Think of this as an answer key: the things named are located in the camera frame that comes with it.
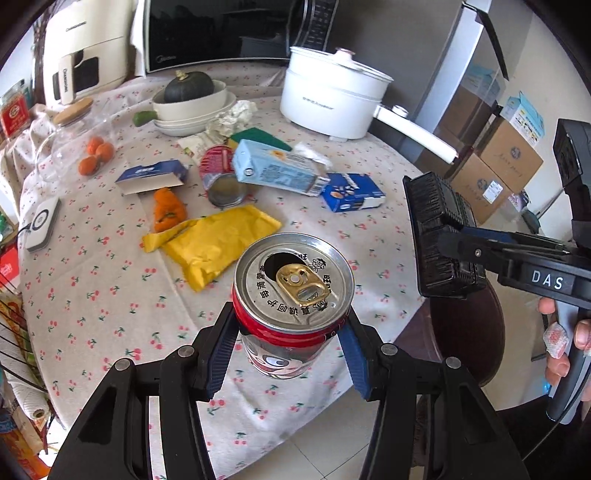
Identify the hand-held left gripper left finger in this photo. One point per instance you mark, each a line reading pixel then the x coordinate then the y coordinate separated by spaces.
pixel 221 346

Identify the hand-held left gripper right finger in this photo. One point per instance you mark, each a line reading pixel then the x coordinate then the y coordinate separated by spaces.
pixel 355 360

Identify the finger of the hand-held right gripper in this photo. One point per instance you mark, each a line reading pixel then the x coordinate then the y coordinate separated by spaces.
pixel 475 253
pixel 517 237

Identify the red drink can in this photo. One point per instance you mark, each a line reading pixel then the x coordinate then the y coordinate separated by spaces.
pixel 291 277

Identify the yellow plastic bag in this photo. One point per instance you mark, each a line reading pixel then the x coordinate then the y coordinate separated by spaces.
pixel 217 244

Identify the blue snack box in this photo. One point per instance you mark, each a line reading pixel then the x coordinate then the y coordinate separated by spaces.
pixel 351 191

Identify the orange peel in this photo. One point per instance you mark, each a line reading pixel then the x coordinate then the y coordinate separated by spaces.
pixel 168 207

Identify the red tin can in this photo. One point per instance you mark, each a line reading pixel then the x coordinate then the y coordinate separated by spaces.
pixel 217 161

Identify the small blue and white box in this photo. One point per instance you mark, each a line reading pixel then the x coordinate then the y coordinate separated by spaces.
pixel 147 175

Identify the light blue drink carton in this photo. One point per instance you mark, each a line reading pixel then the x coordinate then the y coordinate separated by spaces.
pixel 272 166

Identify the white tissue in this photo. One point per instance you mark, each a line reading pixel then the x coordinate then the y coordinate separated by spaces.
pixel 309 154

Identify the white printed wrapper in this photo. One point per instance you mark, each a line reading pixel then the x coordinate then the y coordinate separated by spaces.
pixel 198 143

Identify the green and yellow sponge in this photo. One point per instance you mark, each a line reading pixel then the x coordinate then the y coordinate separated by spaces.
pixel 258 136

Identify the white paper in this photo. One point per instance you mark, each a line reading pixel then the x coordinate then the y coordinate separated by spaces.
pixel 235 115

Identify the person's right hand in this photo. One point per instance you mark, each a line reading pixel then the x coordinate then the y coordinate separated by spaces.
pixel 582 333

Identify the small wrapped candy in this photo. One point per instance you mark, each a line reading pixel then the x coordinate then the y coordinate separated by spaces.
pixel 554 340

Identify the cardboard box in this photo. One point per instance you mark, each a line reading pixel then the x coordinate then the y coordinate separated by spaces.
pixel 508 154
pixel 478 189

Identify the light blue printed box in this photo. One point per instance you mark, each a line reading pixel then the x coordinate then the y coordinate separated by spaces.
pixel 524 120

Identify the cherry print tablecloth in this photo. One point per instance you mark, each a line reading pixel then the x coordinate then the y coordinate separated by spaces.
pixel 115 286

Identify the grey refrigerator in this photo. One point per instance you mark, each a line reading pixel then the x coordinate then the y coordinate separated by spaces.
pixel 443 69

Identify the paper towel roll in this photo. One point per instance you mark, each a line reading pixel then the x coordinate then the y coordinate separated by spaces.
pixel 23 392

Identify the white electric pot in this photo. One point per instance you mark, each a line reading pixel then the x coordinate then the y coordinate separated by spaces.
pixel 323 97

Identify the white plate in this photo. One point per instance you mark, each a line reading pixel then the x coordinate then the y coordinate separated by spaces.
pixel 228 108
pixel 184 130

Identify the white round-dial device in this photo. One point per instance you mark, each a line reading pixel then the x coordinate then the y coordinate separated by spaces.
pixel 39 224

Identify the tangerine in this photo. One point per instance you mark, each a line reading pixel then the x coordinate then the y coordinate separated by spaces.
pixel 94 145
pixel 87 165
pixel 106 151

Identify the small green vegetable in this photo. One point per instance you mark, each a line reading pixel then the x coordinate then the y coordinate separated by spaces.
pixel 142 118

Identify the dark green pumpkin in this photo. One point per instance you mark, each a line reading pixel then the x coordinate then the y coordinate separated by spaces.
pixel 189 87

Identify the glass jar with wooden lid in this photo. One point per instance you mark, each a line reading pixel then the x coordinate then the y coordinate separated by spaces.
pixel 71 113

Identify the black microwave oven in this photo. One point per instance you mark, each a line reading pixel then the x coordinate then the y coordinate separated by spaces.
pixel 207 27

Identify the cream air fryer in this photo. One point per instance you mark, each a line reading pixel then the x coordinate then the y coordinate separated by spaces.
pixel 92 27

